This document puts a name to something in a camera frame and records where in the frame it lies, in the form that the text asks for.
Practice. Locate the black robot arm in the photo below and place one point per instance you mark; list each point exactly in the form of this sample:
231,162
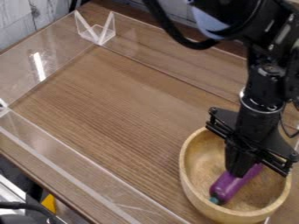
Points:
265,26

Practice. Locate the brown wooden bowl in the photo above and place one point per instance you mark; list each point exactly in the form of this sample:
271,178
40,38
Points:
201,165

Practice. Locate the clear acrylic corner bracket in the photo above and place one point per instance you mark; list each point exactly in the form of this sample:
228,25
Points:
98,34

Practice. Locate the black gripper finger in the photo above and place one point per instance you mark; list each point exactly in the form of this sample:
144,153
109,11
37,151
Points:
253,163
233,159

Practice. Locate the purple toy eggplant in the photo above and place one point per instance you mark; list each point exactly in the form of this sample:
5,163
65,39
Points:
227,185

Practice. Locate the clear acrylic tray wall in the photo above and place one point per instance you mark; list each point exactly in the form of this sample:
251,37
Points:
100,196

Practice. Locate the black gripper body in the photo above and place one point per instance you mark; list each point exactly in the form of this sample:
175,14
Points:
252,128

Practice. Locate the yellow black device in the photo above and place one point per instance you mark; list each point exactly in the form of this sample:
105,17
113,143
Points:
49,211

